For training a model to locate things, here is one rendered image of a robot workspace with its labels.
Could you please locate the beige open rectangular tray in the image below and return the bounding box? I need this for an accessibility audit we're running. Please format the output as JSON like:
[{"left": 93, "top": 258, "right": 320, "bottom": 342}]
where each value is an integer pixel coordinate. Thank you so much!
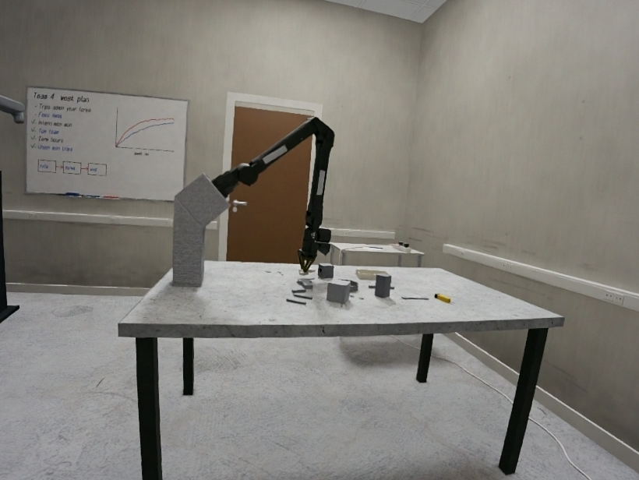
[{"left": 355, "top": 269, "right": 390, "bottom": 280}]

